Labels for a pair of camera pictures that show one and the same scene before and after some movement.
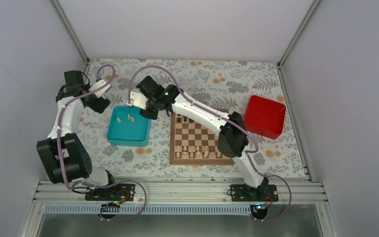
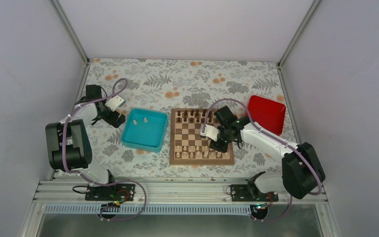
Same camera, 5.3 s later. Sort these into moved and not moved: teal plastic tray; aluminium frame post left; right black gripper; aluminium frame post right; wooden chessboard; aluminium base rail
Moved: right black gripper; teal plastic tray
Not moved: aluminium frame post left; aluminium base rail; wooden chessboard; aluminium frame post right
